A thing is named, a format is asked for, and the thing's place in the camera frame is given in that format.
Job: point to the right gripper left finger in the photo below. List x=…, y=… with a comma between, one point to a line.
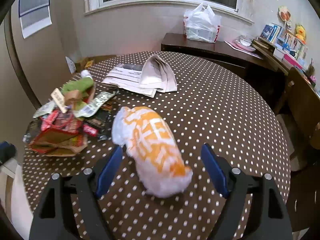
x=54, y=217

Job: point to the white plastic shopping bag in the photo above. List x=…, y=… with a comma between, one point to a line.
x=202, y=24

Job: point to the wall calendar poster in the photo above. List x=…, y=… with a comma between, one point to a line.
x=34, y=16

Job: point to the brown polka dot tablecloth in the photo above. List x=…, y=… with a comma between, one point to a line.
x=211, y=105

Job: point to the dark wooden sideboard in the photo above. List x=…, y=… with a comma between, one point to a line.
x=266, y=79

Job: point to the black white printed wrapper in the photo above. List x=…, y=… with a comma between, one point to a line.
x=92, y=107

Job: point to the dark snack wrapper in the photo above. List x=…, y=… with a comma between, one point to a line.
x=100, y=124

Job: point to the yellow duck plush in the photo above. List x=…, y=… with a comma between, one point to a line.
x=301, y=33

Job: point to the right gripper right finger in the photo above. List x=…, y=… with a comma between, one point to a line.
x=268, y=217

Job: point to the newspaper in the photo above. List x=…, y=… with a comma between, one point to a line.
x=155, y=75

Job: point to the white paper cup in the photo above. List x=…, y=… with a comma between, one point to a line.
x=86, y=74

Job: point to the stacked plates on sideboard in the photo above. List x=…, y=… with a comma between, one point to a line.
x=245, y=43

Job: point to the orange white plastic bag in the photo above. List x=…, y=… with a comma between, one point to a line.
x=151, y=144

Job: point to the red snack packaging box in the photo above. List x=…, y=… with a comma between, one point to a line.
x=57, y=135

